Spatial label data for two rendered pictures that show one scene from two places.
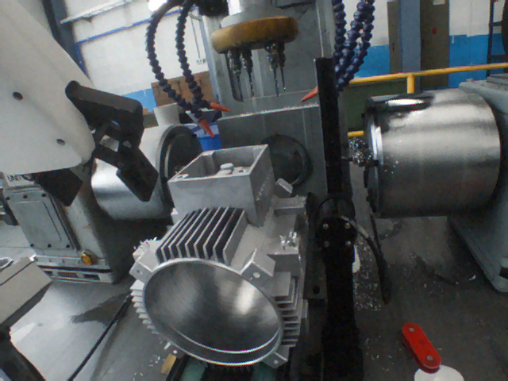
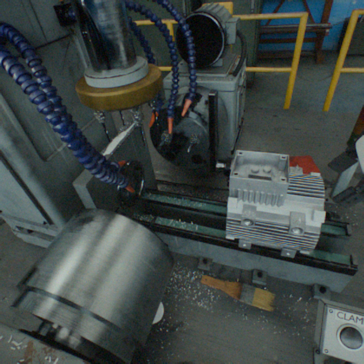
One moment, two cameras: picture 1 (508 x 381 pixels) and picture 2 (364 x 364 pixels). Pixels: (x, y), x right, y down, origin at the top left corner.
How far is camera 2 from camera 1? 0.72 m
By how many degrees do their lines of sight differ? 71
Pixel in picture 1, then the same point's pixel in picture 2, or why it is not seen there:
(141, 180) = (345, 162)
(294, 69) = (77, 105)
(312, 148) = (140, 158)
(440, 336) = not seen: hidden behind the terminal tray
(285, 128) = (126, 155)
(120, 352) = (257, 355)
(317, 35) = (83, 67)
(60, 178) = (350, 194)
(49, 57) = not seen: outside the picture
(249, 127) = not seen: hidden behind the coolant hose
